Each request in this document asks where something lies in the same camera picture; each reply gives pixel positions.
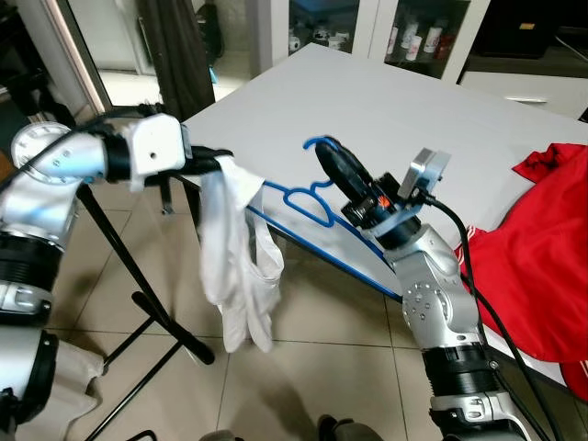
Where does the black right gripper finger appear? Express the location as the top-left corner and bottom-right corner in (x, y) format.
(315, 145), (364, 207)
(323, 144), (378, 198)

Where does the blue clothes hanger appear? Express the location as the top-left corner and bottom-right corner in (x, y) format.
(243, 136), (405, 300)

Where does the white T-shirt black print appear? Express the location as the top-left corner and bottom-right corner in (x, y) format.
(198, 156), (286, 355)

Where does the grey table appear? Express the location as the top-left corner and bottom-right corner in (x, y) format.
(182, 43), (588, 405)

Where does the dark curtain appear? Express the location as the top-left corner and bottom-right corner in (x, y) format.
(136, 0), (217, 120)

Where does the white glass door cabinet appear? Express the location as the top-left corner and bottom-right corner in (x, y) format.
(248, 0), (492, 84)

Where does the red garment white trim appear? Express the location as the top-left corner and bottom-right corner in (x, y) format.
(459, 142), (588, 401)

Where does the white drawer TV stand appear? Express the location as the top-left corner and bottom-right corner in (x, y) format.
(459, 55), (588, 116)

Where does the robot right leg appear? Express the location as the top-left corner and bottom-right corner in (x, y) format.
(317, 415), (378, 441)

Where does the black television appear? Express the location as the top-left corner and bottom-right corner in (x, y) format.
(473, 0), (588, 61)

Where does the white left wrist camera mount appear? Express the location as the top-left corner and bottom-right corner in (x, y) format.
(129, 115), (189, 189)

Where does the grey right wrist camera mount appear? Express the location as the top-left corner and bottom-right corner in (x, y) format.
(372, 147), (453, 238)

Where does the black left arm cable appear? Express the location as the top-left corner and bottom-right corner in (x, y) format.
(14, 104), (166, 180)

